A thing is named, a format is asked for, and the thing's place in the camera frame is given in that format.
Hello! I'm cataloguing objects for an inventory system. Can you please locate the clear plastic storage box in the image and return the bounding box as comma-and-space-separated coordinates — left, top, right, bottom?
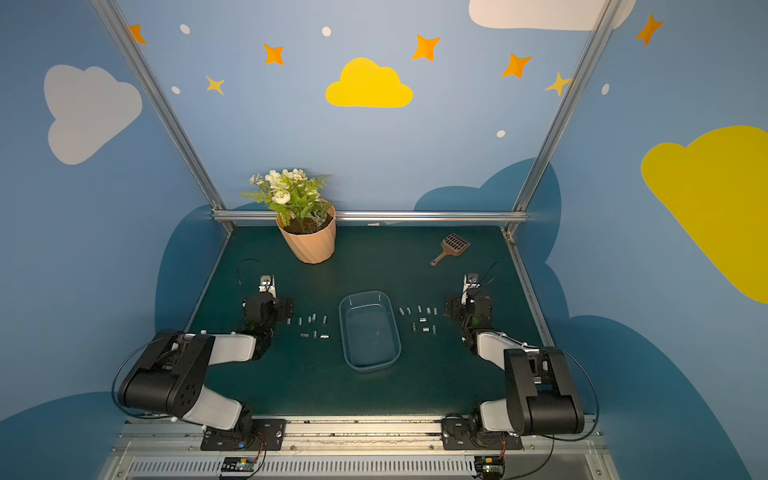
339, 290, 402, 373

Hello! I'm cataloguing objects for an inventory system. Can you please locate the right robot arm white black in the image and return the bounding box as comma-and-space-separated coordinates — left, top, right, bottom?
441, 289, 593, 450

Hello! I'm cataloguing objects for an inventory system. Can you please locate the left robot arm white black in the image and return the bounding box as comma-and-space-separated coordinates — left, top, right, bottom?
112, 291, 294, 451

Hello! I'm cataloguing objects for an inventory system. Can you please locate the small brown slotted scoop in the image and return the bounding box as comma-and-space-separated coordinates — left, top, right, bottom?
430, 233, 471, 266

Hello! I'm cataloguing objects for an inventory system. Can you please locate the green table mat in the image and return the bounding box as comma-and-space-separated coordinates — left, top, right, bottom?
192, 227, 540, 416

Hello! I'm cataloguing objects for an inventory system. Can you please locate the terracotta flower pot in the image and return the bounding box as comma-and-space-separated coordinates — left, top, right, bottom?
276, 199, 337, 264

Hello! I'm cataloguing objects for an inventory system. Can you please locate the aluminium back crossbar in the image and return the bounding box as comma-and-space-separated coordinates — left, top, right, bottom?
213, 210, 527, 223

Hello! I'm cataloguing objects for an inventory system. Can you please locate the white flowers green plant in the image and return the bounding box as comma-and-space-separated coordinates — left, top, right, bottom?
240, 168, 333, 235

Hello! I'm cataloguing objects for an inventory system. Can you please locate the left controller board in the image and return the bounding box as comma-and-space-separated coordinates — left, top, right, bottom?
219, 457, 257, 478

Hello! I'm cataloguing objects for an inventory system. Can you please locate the controller board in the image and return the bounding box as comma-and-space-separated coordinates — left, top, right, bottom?
219, 457, 257, 478
473, 456, 505, 480

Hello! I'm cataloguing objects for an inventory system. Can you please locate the right controller board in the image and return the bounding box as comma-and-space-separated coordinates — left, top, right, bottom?
473, 456, 505, 480

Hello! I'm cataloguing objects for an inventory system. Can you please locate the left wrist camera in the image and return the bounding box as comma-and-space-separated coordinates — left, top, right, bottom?
258, 275, 277, 299

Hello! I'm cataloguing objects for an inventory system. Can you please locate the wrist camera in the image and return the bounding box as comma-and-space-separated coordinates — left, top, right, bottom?
461, 273, 480, 305
258, 275, 277, 299

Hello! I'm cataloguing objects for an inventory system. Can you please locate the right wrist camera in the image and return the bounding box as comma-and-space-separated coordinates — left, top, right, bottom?
461, 273, 480, 305

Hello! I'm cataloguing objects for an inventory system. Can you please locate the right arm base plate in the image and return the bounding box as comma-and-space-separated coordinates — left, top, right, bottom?
440, 414, 523, 451

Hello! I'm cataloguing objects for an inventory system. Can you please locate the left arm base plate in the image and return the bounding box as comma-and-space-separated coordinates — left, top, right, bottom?
200, 418, 287, 452

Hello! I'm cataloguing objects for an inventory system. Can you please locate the aluminium front rail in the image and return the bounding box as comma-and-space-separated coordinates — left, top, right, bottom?
99, 415, 619, 479

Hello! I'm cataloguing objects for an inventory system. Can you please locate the left aluminium frame post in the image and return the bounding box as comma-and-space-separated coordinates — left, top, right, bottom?
91, 0, 227, 214

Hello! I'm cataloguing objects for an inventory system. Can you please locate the aluminium frame post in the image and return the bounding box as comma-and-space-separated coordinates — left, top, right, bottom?
503, 0, 624, 240
91, 0, 227, 214

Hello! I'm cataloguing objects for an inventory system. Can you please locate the right aluminium frame post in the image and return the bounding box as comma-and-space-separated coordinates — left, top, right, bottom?
503, 0, 624, 240

